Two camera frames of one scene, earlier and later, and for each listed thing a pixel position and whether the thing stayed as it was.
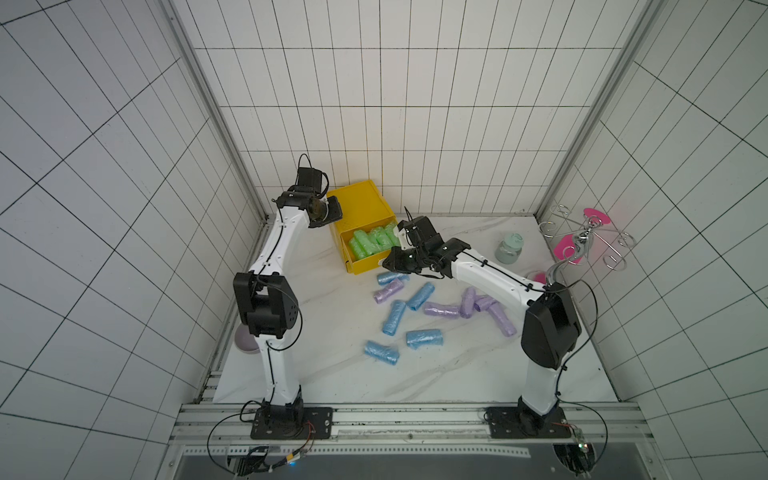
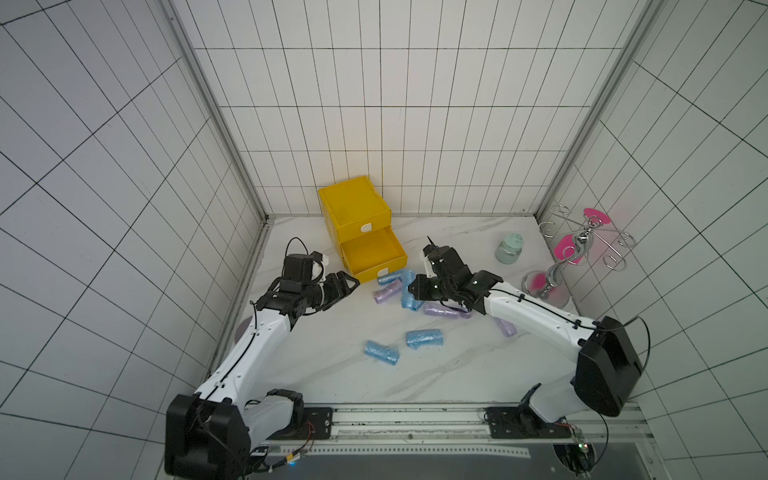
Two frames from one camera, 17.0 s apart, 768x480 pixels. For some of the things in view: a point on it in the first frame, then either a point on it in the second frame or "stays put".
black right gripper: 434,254 -> 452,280
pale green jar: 509,250 stays put
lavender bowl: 245,340 stays put
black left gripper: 336,212 -> 336,293
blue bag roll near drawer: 385,277 stays put
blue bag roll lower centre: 418,338 stays put
